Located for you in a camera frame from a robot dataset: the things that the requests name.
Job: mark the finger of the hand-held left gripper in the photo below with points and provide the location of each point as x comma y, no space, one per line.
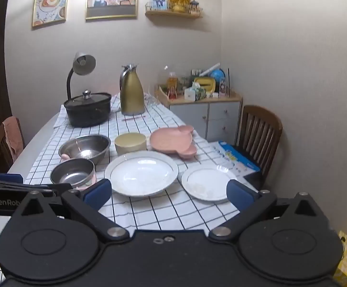
62,189
7,178

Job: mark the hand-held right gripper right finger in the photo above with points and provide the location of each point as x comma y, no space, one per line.
239,193

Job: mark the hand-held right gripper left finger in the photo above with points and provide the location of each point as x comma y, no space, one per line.
97,193

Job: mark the pink ladle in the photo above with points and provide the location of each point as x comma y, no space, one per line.
72,172

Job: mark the small white plate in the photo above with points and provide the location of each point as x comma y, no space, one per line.
206,182

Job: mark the large stainless steel bowl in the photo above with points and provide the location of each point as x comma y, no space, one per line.
84,150

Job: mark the large white plate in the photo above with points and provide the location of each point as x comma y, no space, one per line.
140,175

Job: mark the cream round bowl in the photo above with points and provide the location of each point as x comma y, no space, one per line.
130,143

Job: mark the wooden chair with towel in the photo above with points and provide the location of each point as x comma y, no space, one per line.
0,146

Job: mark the blue and white box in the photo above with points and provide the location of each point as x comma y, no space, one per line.
236,158

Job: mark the pink towel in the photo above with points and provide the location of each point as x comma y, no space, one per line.
13,137

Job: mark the brown wooden slatted chair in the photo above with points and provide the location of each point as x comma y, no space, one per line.
260,131

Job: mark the checkered tablecloth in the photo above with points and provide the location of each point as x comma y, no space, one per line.
167,209

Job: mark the small checkered cloth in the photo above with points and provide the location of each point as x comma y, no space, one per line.
60,115

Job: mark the black pot with glass lid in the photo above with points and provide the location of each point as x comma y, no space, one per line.
87,110

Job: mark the white cabinet with wooden top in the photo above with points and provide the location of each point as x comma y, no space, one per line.
209,116

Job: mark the red pen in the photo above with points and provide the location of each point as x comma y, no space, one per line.
133,118

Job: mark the gold thermos jug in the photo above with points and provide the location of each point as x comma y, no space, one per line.
131,95

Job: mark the clear acrylic picture stand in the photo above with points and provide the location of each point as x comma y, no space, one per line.
223,86

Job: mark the thin black rod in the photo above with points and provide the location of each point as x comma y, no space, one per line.
228,83

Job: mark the white tissue box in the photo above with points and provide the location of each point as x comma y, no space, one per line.
193,93

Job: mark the clear drinking glass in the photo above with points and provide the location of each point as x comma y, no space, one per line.
152,95

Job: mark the blue globe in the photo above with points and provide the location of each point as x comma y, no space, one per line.
217,76

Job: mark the grey gooseneck desk lamp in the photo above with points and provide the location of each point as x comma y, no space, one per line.
82,62

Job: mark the white tube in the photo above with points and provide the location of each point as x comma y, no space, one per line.
210,69

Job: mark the clear glass dome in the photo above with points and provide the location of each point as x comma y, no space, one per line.
165,73

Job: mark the framed food poster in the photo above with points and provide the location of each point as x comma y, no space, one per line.
50,3

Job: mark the small pavilion ornament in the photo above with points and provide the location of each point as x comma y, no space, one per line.
194,7

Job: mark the wooden wall shelf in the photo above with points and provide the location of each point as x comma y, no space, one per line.
173,14

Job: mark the small photo frame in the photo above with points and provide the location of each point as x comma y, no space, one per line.
158,0

